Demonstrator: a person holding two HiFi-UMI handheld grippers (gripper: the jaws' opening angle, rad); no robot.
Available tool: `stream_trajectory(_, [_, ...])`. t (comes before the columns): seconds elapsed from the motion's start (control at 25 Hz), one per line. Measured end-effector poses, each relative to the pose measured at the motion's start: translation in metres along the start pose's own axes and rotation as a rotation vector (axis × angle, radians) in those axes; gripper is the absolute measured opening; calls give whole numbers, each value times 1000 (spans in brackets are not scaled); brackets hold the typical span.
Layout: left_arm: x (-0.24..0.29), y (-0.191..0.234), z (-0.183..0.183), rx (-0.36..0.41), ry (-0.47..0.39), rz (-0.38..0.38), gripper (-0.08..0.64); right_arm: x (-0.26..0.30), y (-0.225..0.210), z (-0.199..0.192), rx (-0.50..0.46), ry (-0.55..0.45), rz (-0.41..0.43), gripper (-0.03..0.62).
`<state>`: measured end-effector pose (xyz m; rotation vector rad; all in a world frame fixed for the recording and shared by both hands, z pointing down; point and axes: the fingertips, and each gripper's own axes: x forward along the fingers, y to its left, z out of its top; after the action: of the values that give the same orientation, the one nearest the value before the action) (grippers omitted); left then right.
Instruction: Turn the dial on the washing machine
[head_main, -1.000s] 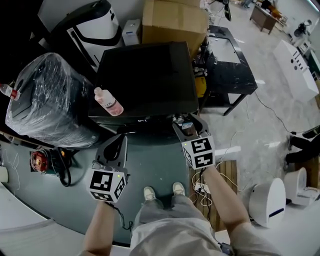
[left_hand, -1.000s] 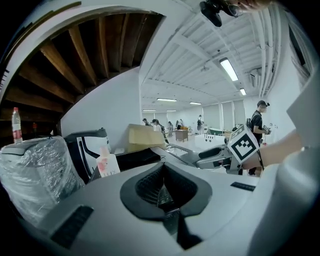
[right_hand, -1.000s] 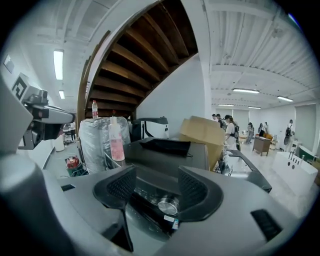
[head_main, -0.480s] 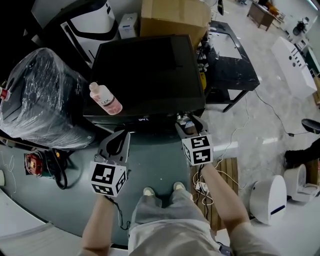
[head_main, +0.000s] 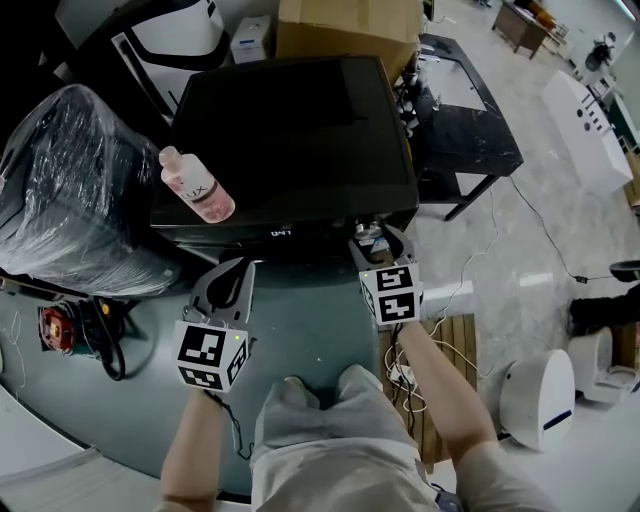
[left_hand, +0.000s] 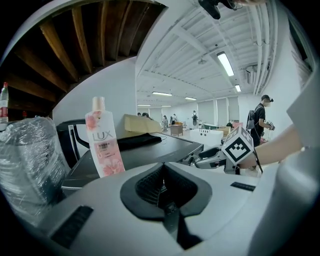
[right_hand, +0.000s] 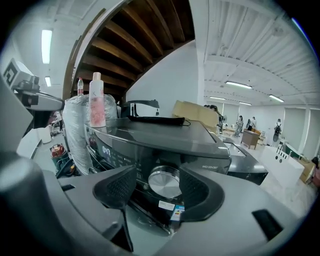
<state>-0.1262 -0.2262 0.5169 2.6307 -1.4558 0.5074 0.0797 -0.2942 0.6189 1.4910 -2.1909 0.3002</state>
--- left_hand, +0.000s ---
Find black chair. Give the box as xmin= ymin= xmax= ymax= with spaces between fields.
xmin=55 ymin=119 xmax=91 ymax=170

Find white wall air conditioner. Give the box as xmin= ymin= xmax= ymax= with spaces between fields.
xmin=245 ymin=65 xmax=259 ymax=85

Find white bathtub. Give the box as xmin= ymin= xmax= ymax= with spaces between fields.
xmin=189 ymin=128 xmax=225 ymax=147

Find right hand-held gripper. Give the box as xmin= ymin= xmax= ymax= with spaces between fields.
xmin=194 ymin=124 xmax=255 ymax=176

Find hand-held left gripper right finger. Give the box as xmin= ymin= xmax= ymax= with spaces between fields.
xmin=164 ymin=162 xmax=213 ymax=217

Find brown cardboard box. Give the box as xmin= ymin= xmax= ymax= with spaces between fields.
xmin=122 ymin=113 xmax=163 ymax=140

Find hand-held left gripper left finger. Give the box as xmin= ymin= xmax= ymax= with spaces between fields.
xmin=119 ymin=162 xmax=165 ymax=221

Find wooden cabinet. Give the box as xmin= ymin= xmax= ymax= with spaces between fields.
xmin=169 ymin=124 xmax=185 ymax=137

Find person's grey shirt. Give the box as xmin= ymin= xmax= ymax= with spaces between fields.
xmin=257 ymin=71 xmax=320 ymax=256

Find plastic-wrapped grey bundle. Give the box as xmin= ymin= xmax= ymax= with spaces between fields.
xmin=0 ymin=116 xmax=72 ymax=227

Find black cloth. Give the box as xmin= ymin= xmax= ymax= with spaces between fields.
xmin=116 ymin=132 xmax=164 ymax=152

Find person's right forearm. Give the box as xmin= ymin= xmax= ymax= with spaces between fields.
xmin=237 ymin=123 xmax=305 ymax=171

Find black head-worn camera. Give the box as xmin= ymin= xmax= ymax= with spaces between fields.
xmin=198 ymin=0 xmax=245 ymax=21

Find black wrist strap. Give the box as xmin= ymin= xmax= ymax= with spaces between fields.
xmin=253 ymin=146 xmax=264 ymax=174

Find red label water bottle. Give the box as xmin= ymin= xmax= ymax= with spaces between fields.
xmin=0 ymin=81 xmax=10 ymax=133

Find pink flowered shower gel bottle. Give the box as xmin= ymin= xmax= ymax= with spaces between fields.
xmin=84 ymin=96 xmax=126 ymax=179

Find wooden staircase underside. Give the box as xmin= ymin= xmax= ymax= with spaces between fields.
xmin=0 ymin=0 xmax=168 ymax=122

